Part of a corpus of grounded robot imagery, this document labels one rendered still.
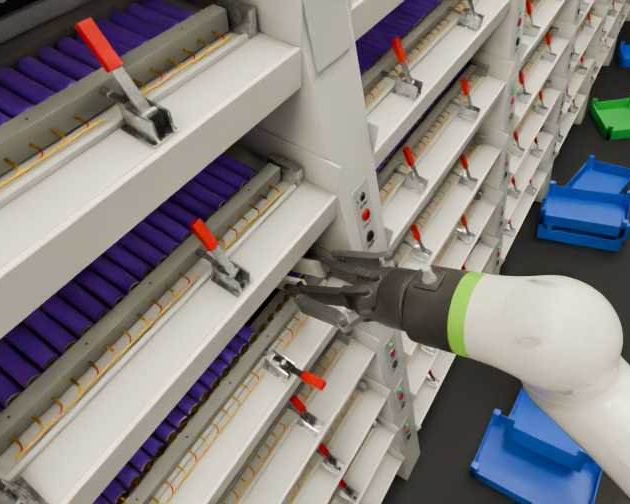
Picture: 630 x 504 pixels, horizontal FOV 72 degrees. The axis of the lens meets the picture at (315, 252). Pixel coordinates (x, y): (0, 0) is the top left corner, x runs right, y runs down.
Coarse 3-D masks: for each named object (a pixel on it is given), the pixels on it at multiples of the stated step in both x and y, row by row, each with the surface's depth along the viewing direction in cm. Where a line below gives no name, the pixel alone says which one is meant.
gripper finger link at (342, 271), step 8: (328, 264) 62; (336, 264) 61; (344, 264) 60; (328, 272) 63; (336, 272) 61; (344, 272) 59; (352, 272) 58; (360, 272) 57; (368, 272) 56; (376, 272) 55; (344, 280) 61; (352, 280) 59; (376, 280) 55
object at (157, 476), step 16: (288, 304) 65; (272, 320) 64; (288, 320) 64; (304, 320) 65; (272, 336) 62; (256, 352) 61; (240, 368) 59; (224, 384) 58; (240, 384) 60; (256, 384) 60; (208, 400) 57; (224, 400) 57; (208, 416) 55; (192, 432) 54; (176, 448) 53; (160, 464) 52; (176, 464) 53; (144, 480) 51; (160, 480) 51; (144, 496) 50
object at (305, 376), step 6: (282, 366) 60; (288, 366) 60; (294, 366) 59; (294, 372) 59; (300, 372) 58; (306, 372) 58; (300, 378) 58; (306, 378) 57; (312, 378) 57; (318, 378) 57; (312, 384) 57; (318, 384) 56; (324, 384) 56
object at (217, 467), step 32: (320, 256) 70; (256, 320) 66; (288, 352) 63; (320, 352) 67; (288, 384) 61; (192, 416) 58; (224, 416) 58; (256, 416) 58; (224, 448) 56; (192, 480) 53; (224, 480) 54
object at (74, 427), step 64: (256, 128) 57; (192, 192) 54; (256, 192) 54; (320, 192) 57; (128, 256) 48; (192, 256) 49; (256, 256) 51; (64, 320) 44; (128, 320) 44; (192, 320) 46; (0, 384) 39; (64, 384) 40; (128, 384) 42; (192, 384) 46; (0, 448) 37; (64, 448) 38; (128, 448) 41
